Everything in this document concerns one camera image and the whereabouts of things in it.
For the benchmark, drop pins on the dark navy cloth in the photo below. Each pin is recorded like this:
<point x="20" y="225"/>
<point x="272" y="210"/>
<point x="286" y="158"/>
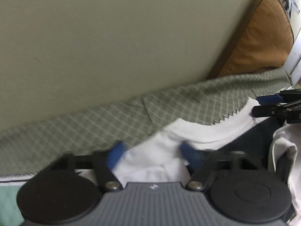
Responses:
<point x="247" y="134"/>

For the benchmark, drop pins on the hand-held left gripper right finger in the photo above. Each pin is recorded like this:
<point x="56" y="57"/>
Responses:
<point x="191" y="156"/>

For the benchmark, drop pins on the grey-green diamond patterned blanket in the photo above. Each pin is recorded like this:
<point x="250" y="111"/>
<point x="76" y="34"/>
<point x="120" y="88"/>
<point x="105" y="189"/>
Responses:
<point x="94" y="124"/>

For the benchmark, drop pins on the white shirt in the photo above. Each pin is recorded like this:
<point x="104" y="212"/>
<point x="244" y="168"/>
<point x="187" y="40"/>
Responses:
<point x="164" y="143"/>

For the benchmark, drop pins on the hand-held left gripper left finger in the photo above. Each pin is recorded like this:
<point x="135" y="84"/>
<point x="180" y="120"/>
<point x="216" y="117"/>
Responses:
<point x="116" y="155"/>

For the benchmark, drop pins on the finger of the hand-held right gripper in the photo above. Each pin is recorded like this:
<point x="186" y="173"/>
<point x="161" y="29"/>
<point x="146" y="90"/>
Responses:
<point x="270" y="111"/>
<point x="269" y="100"/>

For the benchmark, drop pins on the orange-brown cushion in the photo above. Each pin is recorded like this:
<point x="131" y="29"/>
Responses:
<point x="256" y="40"/>

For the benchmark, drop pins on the teal grid patterned cloth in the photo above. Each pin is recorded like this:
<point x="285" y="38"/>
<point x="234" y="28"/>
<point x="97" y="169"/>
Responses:
<point x="8" y="204"/>

